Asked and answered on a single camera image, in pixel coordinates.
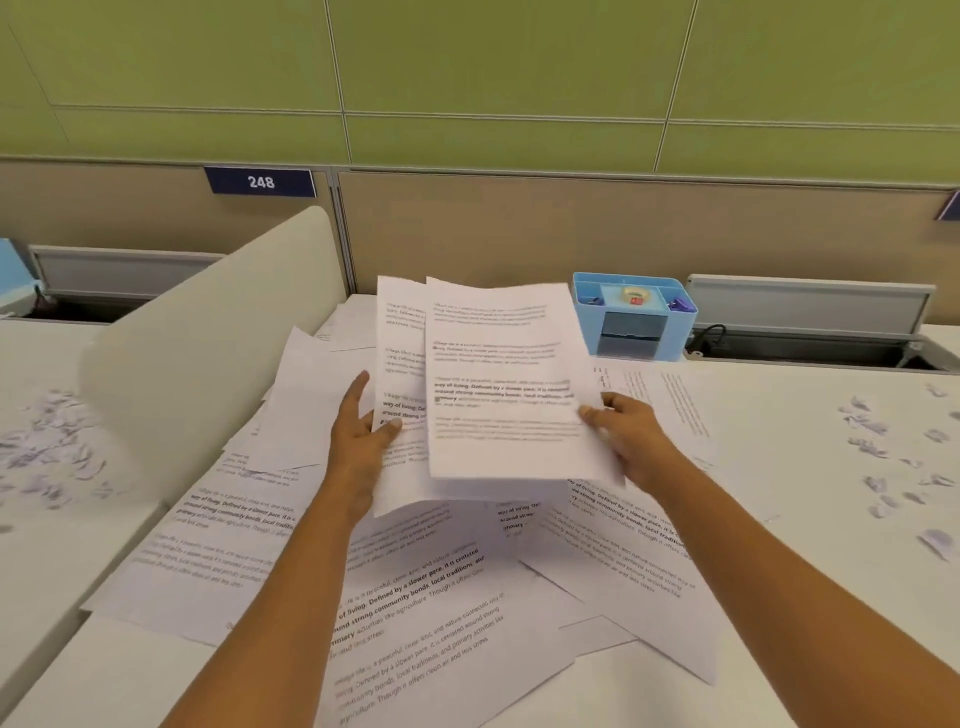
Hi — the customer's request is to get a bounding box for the pile of printed papers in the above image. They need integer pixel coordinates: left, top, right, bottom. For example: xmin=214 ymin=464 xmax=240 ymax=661
xmin=86 ymin=296 xmax=729 ymax=728

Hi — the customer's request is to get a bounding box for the heap of paper scraps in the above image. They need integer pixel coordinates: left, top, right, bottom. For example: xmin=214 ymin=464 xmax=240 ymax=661
xmin=836 ymin=380 xmax=960 ymax=564
xmin=0 ymin=388 xmax=118 ymax=511

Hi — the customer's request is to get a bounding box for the person's left hand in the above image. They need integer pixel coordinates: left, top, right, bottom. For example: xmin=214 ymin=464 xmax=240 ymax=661
xmin=327 ymin=370 xmax=404 ymax=519

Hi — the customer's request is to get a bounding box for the gathered printed sheet bundle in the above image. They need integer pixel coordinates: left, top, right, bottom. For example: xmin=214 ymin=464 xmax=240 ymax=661
xmin=371 ymin=275 xmax=628 ymax=519

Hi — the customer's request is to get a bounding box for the beige partition panel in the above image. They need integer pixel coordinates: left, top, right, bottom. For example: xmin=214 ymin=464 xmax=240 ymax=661
xmin=335 ymin=170 xmax=960 ymax=301
xmin=0 ymin=159 xmax=335 ymax=256

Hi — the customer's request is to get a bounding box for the person's right hand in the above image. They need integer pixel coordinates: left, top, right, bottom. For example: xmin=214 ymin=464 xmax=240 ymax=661
xmin=577 ymin=391 xmax=680 ymax=496

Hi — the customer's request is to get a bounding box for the person's left forearm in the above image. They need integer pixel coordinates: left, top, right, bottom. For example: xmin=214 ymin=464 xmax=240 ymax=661
xmin=161 ymin=479 xmax=376 ymax=728

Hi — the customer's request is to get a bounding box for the grey partition post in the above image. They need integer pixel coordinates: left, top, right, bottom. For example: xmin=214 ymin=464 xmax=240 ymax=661
xmin=326 ymin=168 xmax=358 ymax=298

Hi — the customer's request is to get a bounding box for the left desk cable tray lid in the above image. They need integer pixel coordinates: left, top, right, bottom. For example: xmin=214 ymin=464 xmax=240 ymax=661
xmin=26 ymin=244 xmax=226 ymax=324

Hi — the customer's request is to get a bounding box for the person's right forearm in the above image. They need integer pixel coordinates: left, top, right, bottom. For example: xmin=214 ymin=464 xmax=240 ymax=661
xmin=637 ymin=449 xmax=960 ymax=728

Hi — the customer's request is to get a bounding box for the white desk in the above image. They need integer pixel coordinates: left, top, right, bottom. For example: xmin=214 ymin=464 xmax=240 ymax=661
xmin=0 ymin=318 xmax=170 ymax=699
xmin=0 ymin=292 xmax=960 ymax=728

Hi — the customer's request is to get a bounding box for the grey cable tray lid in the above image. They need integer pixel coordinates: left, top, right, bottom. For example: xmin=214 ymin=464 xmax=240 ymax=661
xmin=683 ymin=273 xmax=960 ymax=373

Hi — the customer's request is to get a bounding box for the white side divider panel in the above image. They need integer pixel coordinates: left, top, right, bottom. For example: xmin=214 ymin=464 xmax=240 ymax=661
xmin=78 ymin=206 xmax=349 ymax=504

